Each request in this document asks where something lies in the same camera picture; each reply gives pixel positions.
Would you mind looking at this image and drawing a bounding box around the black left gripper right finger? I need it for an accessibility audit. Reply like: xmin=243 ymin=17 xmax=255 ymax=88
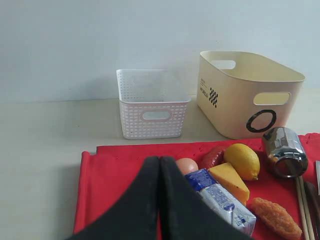
xmin=159 ymin=156 xmax=251 ymax=240

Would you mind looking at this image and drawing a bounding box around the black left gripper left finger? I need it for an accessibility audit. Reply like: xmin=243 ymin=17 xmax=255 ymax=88
xmin=69 ymin=156 xmax=160 ymax=240

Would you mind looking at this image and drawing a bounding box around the blue milk carton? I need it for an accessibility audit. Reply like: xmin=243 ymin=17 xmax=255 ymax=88
xmin=185 ymin=169 xmax=257 ymax=237

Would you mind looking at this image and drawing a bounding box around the brown egg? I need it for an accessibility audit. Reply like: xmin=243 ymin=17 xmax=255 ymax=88
xmin=175 ymin=158 xmax=199 ymax=175

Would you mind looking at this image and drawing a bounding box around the yellow cheese wedge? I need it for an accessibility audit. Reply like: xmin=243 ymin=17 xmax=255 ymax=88
xmin=208 ymin=163 xmax=250 ymax=206

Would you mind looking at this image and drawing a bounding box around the red sausage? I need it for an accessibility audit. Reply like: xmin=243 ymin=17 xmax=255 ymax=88
xmin=198 ymin=146 xmax=226 ymax=169

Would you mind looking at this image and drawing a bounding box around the yellow lemon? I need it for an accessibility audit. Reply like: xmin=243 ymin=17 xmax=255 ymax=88
xmin=223 ymin=143 xmax=261 ymax=181

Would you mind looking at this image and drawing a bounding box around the orange fried nugget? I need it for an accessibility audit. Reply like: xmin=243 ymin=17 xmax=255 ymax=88
xmin=250 ymin=197 xmax=303 ymax=240

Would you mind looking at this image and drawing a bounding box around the red tablecloth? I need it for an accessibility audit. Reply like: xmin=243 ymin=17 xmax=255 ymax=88
xmin=73 ymin=133 xmax=320 ymax=240

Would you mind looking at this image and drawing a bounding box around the white perforated plastic basket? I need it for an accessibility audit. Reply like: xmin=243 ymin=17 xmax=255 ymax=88
xmin=116 ymin=69 xmax=191 ymax=140

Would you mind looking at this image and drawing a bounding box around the shiny steel cup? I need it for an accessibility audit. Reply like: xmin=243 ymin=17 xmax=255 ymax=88
xmin=262 ymin=127 xmax=308 ymax=178

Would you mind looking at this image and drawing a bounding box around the wooden chopstick right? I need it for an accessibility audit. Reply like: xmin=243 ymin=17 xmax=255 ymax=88
xmin=298 ymin=176 xmax=315 ymax=240

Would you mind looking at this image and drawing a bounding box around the brown wooden spoon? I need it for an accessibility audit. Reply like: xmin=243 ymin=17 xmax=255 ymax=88
xmin=304 ymin=181 xmax=320 ymax=240

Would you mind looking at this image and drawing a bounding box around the cream plastic bin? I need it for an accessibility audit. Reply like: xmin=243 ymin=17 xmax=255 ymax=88
xmin=196 ymin=50 xmax=305 ymax=140

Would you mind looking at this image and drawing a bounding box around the steel knife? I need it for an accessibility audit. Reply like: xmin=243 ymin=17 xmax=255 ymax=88
xmin=315 ymin=160 xmax=320 ymax=196

